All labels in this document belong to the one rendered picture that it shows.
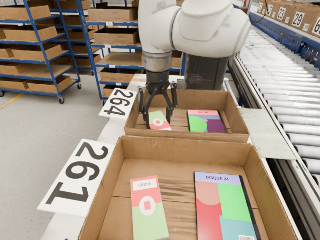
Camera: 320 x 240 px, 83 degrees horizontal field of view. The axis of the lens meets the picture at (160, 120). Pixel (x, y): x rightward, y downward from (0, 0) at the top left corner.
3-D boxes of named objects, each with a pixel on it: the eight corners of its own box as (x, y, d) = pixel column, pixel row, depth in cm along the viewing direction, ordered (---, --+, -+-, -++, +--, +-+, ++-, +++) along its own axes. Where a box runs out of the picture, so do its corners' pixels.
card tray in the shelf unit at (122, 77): (100, 80, 206) (99, 72, 200) (110, 70, 230) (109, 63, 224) (135, 82, 201) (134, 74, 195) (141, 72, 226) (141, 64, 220)
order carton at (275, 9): (264, 16, 243) (268, 1, 233) (287, 16, 240) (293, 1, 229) (274, 20, 212) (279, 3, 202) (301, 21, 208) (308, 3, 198)
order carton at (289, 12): (274, 20, 212) (280, 3, 202) (301, 21, 208) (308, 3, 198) (287, 26, 181) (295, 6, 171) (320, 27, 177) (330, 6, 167)
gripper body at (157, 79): (165, 62, 62) (165, 87, 67) (141, 65, 60) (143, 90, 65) (174, 70, 56) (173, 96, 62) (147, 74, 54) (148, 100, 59)
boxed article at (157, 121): (160, 113, 79) (160, 110, 78) (174, 136, 67) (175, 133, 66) (144, 116, 77) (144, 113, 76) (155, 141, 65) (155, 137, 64)
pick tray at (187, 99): (140, 106, 84) (138, 87, 78) (224, 110, 82) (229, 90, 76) (126, 151, 61) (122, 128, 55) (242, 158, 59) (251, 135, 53)
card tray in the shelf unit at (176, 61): (141, 65, 189) (140, 55, 183) (148, 56, 213) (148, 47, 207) (180, 67, 183) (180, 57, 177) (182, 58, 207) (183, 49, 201)
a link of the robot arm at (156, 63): (139, 46, 57) (140, 65, 60) (146, 55, 50) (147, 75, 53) (166, 44, 59) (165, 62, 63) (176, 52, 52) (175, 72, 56)
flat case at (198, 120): (190, 143, 62) (191, 140, 61) (186, 112, 77) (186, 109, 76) (231, 144, 61) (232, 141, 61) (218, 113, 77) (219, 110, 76)
